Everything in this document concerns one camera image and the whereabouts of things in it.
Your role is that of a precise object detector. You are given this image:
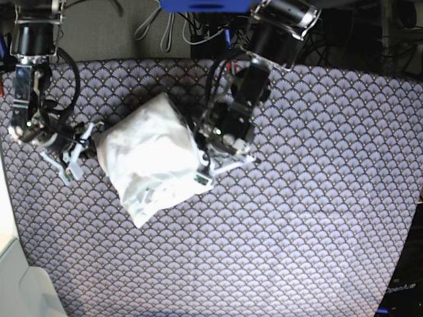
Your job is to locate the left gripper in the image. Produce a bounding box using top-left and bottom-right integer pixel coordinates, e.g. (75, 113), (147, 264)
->
(186, 123), (260, 191)

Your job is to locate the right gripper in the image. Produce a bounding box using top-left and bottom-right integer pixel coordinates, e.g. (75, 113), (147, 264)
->
(39, 122), (104, 182)

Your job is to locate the white T-shirt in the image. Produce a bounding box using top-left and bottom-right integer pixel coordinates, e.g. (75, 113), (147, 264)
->
(95, 93), (213, 228)

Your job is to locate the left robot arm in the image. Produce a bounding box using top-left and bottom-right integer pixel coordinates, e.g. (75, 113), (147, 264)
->
(192, 1), (322, 189)

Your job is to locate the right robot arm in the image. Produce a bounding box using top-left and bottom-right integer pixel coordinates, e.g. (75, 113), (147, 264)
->
(8, 1), (102, 184)

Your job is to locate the blue box overhead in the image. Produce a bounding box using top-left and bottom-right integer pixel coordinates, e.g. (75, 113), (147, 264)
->
(159, 0), (257, 13)

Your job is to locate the white plastic bin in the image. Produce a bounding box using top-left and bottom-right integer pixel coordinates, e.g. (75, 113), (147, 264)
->
(1, 239), (67, 316)

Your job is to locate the fan-patterned table cloth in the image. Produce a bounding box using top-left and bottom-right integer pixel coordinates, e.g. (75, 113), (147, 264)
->
(1, 65), (422, 316)

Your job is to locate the black device at right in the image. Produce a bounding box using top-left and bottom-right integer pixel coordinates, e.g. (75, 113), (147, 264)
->
(375, 203), (422, 316)

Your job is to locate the blue clamp handle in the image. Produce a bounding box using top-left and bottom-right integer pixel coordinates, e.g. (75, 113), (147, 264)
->
(224, 28), (231, 49)

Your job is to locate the grey looped cable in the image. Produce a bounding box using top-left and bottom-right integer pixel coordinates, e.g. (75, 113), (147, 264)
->
(160, 13), (176, 53)

